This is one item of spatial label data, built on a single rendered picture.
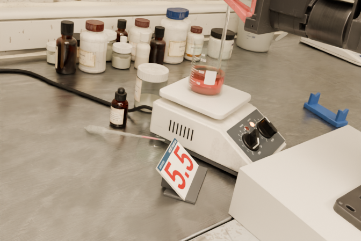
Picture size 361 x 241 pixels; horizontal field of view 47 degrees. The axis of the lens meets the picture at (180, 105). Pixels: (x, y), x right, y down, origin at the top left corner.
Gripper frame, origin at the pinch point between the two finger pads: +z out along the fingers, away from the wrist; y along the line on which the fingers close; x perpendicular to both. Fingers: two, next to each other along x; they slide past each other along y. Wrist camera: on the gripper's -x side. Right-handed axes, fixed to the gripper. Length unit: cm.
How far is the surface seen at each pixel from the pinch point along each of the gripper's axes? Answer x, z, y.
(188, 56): 22.4, 29.6, -27.6
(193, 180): 24.7, -7.5, 11.6
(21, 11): 13, 48, 9
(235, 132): 19.0, -7.9, 3.6
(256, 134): 18.7, -10.5, 1.8
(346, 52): 21, 8, -77
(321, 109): 23.9, -6.8, -31.0
